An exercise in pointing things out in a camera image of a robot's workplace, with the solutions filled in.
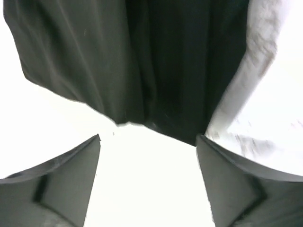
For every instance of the black printed t shirt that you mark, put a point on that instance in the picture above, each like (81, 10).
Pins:
(164, 64)

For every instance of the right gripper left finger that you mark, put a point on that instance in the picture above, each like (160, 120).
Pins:
(55, 193)

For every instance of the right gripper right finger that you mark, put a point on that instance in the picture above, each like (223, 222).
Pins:
(243, 193)

